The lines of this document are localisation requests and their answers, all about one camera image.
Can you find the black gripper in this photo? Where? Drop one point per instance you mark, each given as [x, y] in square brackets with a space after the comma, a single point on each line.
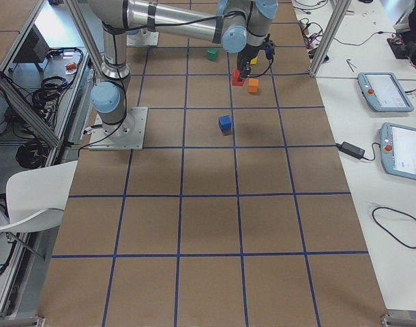
[247, 54]

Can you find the red wooden block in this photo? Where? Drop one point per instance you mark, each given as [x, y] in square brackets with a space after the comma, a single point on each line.
[236, 78]

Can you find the orange wooden block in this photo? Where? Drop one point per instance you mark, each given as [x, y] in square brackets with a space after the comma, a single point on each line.
[253, 85]

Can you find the green wooden block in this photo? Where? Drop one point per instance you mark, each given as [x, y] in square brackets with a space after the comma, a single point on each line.
[212, 54]

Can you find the blue wooden block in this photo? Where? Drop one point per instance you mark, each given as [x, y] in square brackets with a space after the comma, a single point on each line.
[225, 123]

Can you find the metal allen key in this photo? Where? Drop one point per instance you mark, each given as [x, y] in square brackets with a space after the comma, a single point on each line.
[351, 66]

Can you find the far blue teach pendant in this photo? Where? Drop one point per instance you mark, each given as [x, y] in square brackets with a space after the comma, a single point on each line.
[383, 92]

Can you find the blue teach pendant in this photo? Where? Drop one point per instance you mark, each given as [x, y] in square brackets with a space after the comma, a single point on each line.
[398, 150]
[383, 92]

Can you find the black power adapter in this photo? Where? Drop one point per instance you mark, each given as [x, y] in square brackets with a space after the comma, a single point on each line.
[351, 150]

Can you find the brown grid paper mat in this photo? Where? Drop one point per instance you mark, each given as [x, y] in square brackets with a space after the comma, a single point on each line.
[254, 227]

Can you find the black electronic device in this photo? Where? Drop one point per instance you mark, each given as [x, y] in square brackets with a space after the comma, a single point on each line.
[401, 49]

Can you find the orange snack packet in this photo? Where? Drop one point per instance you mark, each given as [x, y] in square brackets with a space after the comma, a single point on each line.
[70, 68]

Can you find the near blue teach pendant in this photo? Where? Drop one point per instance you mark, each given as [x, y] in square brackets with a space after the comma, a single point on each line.
[398, 150]

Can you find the white chair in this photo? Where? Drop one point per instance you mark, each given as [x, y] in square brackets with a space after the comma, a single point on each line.
[36, 199]

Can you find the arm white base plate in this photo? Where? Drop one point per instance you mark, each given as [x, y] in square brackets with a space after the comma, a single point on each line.
[130, 134]
[152, 40]

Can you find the aluminium frame post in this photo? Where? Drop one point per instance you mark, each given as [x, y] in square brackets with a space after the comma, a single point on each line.
[333, 25]

